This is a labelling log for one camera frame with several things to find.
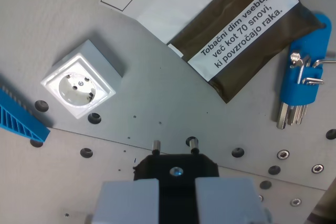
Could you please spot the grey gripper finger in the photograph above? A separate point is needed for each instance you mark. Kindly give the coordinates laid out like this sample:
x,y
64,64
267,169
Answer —
x,y
225,203
128,203

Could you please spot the black two-pin plug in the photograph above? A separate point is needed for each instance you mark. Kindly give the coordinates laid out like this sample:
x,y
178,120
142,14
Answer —
x,y
177,182

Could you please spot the silver socket head screw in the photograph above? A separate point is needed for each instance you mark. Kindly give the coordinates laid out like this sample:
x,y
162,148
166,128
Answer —
x,y
295,202
317,168
283,154
260,198

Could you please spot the dark brown object edge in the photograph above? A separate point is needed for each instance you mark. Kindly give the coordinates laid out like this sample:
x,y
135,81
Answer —
x,y
325,208

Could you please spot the thick silver hex key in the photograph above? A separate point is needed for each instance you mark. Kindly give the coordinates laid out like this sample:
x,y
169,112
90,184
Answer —
x,y
283,116

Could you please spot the blue ribbed plastic part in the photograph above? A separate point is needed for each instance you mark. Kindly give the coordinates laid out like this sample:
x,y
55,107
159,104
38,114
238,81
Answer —
x,y
18,119

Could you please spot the medium silver hex key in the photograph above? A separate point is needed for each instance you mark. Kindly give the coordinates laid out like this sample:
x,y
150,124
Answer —
x,y
300,73

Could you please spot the small silver hex key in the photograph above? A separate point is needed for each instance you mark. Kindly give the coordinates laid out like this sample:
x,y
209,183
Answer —
x,y
313,80

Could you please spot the brown white tobacco pouch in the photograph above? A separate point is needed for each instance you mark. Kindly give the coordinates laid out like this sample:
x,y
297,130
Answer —
x,y
236,30

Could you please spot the thin silver hex key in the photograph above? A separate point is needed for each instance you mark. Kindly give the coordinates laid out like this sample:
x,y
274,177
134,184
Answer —
x,y
326,61

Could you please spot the blue hex key holder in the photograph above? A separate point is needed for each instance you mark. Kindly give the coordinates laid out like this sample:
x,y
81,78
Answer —
x,y
319,43

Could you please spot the white wall socket box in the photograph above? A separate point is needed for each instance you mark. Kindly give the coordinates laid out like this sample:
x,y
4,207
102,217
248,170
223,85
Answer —
x,y
86,58

